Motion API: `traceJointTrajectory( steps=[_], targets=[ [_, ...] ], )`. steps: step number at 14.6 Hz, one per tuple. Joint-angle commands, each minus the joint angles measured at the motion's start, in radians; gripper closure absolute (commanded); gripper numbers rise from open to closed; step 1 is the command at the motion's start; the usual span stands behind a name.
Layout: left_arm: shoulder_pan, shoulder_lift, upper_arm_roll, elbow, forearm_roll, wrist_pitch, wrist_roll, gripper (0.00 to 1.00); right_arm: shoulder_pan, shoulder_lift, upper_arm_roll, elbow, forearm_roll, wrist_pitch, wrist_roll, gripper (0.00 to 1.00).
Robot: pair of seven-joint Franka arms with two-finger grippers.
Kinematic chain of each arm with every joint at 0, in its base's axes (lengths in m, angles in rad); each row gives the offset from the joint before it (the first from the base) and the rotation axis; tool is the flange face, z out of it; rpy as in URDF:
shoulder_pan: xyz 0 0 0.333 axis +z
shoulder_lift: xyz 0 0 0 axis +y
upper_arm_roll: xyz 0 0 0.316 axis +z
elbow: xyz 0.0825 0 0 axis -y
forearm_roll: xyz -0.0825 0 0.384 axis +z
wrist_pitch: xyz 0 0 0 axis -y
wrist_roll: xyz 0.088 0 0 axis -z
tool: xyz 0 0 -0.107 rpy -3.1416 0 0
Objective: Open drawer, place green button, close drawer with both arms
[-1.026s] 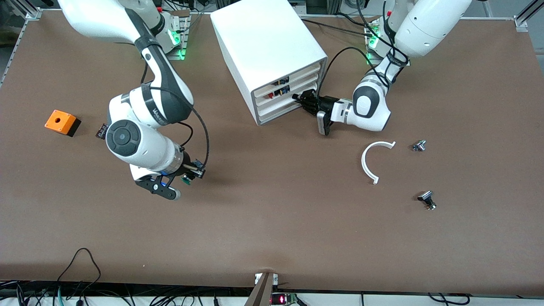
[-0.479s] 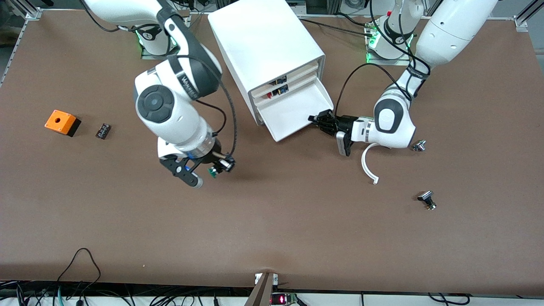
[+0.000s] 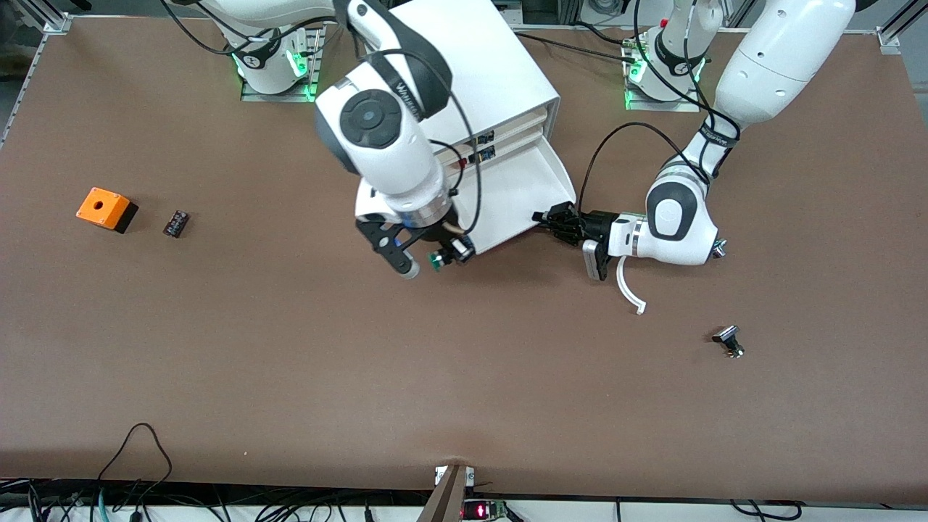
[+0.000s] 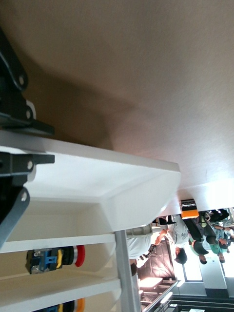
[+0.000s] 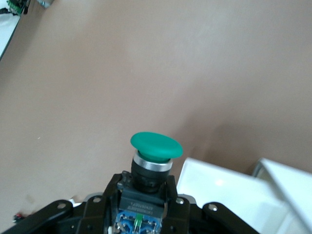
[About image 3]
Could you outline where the green push button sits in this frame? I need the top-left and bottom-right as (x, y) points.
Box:
(428, 246), (473, 273)

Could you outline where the white curved plastic arc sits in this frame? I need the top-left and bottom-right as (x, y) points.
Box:
(616, 255), (646, 315)

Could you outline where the red digit display module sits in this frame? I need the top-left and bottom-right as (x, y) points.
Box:
(463, 499), (508, 521)

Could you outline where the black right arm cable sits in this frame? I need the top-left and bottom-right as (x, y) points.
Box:
(159, 0), (483, 234)

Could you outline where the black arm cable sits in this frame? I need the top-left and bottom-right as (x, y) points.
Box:
(159, 0), (483, 234)
(576, 0), (744, 218)

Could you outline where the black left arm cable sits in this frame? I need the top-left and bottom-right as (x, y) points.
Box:
(576, 0), (744, 218)

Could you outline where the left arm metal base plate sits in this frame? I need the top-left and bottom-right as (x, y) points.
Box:
(623, 33), (715, 113)

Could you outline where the black table cable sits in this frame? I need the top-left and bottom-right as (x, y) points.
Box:
(513, 30), (639, 65)

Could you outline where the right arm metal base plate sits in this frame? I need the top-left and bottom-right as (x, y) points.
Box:
(241, 25), (325, 103)

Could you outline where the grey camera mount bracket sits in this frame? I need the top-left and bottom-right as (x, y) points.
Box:
(417, 464), (476, 522)

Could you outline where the orange button enclosure box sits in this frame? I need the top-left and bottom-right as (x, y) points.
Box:
(76, 187), (138, 234)

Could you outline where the black cable loop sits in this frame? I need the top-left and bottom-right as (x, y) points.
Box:
(96, 423), (173, 508)

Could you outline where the aluminium frame profile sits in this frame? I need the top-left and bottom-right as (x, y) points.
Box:
(14, 0), (73, 35)
(876, 0), (928, 56)

